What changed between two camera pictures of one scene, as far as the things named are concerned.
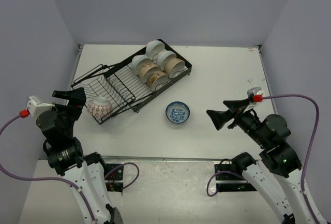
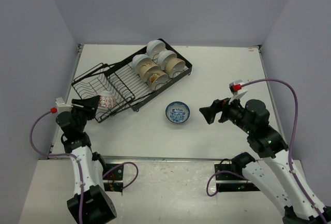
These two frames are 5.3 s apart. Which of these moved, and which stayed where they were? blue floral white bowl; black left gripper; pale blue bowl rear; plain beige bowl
Moved: black left gripper
Stayed: pale blue bowl rear; plain beige bowl; blue floral white bowl
